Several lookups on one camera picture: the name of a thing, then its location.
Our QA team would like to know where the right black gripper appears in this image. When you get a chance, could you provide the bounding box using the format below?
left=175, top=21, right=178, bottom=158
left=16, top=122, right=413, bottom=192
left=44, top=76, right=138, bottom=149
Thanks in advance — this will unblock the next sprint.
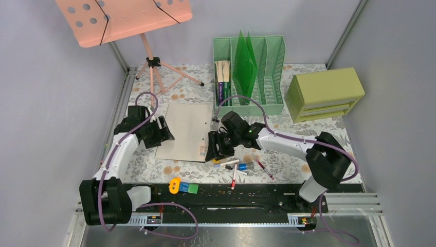
left=205, top=130, right=242, bottom=162

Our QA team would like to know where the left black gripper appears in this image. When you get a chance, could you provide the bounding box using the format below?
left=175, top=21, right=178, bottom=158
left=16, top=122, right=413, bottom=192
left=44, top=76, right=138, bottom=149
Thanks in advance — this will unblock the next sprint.
left=142, top=116, right=174, bottom=148

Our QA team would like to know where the beige notebook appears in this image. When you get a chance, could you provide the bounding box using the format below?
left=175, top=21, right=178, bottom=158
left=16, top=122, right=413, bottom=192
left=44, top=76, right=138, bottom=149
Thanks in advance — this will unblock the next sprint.
left=155, top=103, right=213, bottom=163

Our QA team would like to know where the yellow blue green toy block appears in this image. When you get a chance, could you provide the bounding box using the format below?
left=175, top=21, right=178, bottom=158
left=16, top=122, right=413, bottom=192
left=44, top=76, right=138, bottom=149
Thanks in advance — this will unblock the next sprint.
left=169, top=178, right=199, bottom=194

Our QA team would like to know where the purple paperback book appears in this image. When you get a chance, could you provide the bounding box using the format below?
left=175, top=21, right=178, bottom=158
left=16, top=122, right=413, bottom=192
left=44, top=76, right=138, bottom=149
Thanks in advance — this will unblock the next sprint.
left=214, top=60, right=224, bottom=105

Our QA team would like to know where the treehouse paperback book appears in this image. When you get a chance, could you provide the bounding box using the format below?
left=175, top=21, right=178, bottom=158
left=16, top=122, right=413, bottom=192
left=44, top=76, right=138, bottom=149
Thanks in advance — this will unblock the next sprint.
left=223, top=60, right=231, bottom=99

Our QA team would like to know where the green plastic folder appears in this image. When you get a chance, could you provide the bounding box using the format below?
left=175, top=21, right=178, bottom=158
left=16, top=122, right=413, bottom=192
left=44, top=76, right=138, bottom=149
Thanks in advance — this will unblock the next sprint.
left=232, top=30, right=258, bottom=99

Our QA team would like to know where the green file organizer rack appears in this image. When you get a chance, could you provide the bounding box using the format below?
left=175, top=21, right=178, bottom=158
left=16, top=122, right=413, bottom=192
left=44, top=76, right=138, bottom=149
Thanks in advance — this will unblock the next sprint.
left=213, top=36, right=286, bottom=117

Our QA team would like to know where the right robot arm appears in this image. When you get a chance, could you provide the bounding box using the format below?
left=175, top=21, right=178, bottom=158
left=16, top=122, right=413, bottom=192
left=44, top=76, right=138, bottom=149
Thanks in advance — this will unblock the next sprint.
left=205, top=112, right=352, bottom=212

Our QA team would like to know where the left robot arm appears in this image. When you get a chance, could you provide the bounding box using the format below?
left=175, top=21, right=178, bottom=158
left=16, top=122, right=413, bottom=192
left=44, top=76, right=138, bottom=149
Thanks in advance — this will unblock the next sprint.
left=79, top=105, right=174, bottom=225

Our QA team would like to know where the black white marker pen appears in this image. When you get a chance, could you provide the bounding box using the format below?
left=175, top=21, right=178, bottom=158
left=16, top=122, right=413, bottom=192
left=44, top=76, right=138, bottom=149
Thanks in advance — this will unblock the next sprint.
left=225, top=165, right=249, bottom=176

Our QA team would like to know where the red white marker pen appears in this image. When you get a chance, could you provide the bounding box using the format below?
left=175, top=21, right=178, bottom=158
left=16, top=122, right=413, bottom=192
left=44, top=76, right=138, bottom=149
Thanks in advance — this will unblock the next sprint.
left=231, top=164, right=238, bottom=190

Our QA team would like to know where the blue grey glue stick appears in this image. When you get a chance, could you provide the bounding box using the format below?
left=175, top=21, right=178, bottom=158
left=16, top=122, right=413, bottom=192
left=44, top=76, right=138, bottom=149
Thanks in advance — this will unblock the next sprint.
left=238, top=162, right=254, bottom=171

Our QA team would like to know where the olive green drawer box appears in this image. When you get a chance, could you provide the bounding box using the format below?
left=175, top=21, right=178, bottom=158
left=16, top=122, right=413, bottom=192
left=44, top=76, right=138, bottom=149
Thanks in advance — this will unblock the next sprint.
left=284, top=67, right=365, bottom=123

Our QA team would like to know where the pink music stand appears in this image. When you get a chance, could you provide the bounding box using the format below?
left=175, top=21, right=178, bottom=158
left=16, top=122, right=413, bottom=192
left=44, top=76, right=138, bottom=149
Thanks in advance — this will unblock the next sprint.
left=56, top=0, right=204, bottom=94

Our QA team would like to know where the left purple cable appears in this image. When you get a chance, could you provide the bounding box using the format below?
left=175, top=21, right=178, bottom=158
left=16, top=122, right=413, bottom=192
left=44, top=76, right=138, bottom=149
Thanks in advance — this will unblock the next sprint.
left=97, top=92, right=199, bottom=240

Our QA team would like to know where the purple cable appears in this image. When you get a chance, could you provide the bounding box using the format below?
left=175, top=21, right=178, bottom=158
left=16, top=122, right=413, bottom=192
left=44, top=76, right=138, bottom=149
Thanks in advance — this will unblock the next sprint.
left=97, top=92, right=199, bottom=240
left=212, top=96, right=361, bottom=246

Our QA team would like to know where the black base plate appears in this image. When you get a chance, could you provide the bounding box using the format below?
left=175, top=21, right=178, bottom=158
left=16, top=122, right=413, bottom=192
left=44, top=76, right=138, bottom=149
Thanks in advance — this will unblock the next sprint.
left=138, top=184, right=319, bottom=225

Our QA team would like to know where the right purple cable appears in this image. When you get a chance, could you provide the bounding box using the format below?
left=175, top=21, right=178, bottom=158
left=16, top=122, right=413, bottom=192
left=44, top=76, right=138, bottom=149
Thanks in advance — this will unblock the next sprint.
left=212, top=96, right=361, bottom=246

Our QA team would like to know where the aluminium frame rail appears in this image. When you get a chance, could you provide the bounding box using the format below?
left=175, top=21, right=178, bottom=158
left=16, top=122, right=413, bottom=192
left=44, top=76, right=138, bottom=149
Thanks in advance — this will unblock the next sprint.
left=69, top=66, right=137, bottom=226

